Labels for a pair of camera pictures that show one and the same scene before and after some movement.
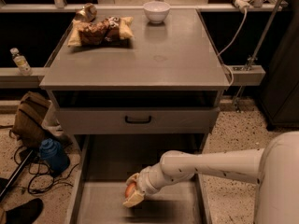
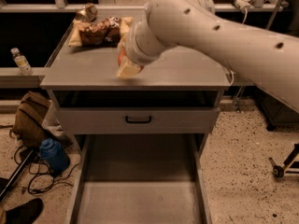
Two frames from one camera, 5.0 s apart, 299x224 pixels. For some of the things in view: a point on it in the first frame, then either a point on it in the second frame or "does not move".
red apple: x=129 y=188 to x=121 y=55
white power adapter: x=243 y=2 does not move
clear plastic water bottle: x=21 y=63 does not move
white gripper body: x=144 y=180 to x=133 y=47
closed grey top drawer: x=138 y=120 does not move
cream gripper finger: x=133 y=201 to x=127 y=68
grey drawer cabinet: x=123 y=104 does not move
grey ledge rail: x=9 y=78 does not move
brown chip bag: x=115 y=31 does not move
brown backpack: x=27 y=123 does not move
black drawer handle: x=137 y=121 does not move
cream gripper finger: x=133 y=177 to x=123 y=40
